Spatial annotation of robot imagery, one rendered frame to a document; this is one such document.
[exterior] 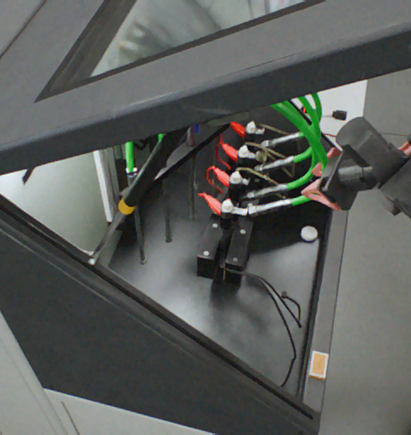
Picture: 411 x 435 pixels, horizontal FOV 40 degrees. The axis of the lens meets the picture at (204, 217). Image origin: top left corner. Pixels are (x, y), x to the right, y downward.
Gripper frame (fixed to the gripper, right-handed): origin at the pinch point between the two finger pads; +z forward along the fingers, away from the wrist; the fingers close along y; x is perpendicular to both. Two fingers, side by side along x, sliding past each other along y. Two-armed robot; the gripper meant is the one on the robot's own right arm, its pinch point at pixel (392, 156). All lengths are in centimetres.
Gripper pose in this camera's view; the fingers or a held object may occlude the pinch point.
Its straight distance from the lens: 116.5
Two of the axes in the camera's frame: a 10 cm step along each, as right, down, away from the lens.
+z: -6.2, 1.5, 7.7
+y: -6.0, -7.2, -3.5
